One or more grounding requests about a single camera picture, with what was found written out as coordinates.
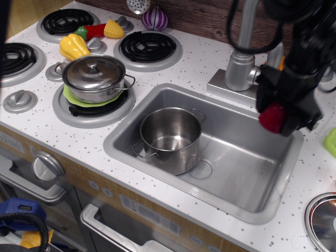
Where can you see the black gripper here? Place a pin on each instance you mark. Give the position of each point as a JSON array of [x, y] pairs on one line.
[[295, 92]]

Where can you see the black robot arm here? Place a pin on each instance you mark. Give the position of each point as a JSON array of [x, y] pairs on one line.
[[313, 36]]

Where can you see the silver toy sink basin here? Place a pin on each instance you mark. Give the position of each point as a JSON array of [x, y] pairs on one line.
[[241, 168]]

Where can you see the open steel pot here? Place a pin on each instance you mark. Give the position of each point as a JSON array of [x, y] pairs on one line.
[[170, 139]]

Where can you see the lidded steel pot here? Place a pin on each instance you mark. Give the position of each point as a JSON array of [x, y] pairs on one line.
[[96, 78]]

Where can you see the orange toy pumpkin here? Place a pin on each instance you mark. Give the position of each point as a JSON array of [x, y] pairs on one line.
[[276, 62]]

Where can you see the silver toy faucet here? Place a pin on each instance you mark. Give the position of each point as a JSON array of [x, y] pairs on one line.
[[238, 81]]

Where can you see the green toy item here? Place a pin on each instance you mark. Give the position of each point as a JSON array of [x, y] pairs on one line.
[[329, 142]]

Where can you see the steel lid at right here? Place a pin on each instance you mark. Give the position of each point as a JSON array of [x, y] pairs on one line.
[[320, 221]]

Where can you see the black burner back right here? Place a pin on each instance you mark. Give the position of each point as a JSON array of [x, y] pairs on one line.
[[148, 51]]

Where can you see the black burner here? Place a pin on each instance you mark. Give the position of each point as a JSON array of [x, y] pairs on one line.
[[61, 109], [148, 51], [58, 24], [21, 63]]

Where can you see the purple toy onion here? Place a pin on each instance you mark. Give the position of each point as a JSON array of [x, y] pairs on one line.
[[155, 19]]

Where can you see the silver stove knob back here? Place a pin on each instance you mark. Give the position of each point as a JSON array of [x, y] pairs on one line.
[[125, 24]]

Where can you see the silver stove knob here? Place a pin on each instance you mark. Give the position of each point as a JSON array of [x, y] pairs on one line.
[[54, 72], [96, 46], [20, 101], [125, 24]]

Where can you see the perforated steel ladle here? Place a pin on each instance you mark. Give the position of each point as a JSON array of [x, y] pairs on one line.
[[138, 6]]

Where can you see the black burner front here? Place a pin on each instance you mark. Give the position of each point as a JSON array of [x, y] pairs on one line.
[[61, 109]]

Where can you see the yellow toy corn piece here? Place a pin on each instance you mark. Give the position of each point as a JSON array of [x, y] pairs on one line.
[[113, 30]]

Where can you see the silver stove knob centre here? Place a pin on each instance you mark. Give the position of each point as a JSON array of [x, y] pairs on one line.
[[96, 46]]

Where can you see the red toy chili pepper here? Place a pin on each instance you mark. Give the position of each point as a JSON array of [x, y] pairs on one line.
[[90, 31]]

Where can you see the green round mat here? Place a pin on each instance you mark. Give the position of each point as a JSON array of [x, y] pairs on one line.
[[68, 96]]

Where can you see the yellow toy bell pepper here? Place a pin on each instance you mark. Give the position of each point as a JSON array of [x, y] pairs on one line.
[[73, 46]]

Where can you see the silver stove knob middle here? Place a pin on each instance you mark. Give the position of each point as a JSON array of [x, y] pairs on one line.
[[54, 72]]

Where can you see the black burner back left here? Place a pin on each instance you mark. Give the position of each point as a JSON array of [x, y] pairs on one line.
[[58, 24]]

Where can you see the silver oven dial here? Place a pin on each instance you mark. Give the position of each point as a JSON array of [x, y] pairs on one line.
[[45, 167]]

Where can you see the silver stove knob front left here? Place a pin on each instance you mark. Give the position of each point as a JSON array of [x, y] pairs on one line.
[[20, 101]]

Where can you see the black burner far left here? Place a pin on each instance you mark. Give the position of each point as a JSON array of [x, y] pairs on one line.
[[21, 63]]

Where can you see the yellow cloth bottom left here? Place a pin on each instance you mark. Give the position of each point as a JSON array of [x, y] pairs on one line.
[[30, 239]]

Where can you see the blue clamp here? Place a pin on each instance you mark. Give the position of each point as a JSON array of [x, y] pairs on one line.
[[18, 214]]

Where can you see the silver dishwasher door handle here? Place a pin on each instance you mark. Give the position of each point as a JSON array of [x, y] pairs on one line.
[[125, 233]]

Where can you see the silver oven door handle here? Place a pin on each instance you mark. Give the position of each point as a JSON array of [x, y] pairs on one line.
[[51, 197]]

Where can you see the black foreground post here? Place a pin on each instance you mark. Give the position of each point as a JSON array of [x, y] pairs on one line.
[[4, 15]]

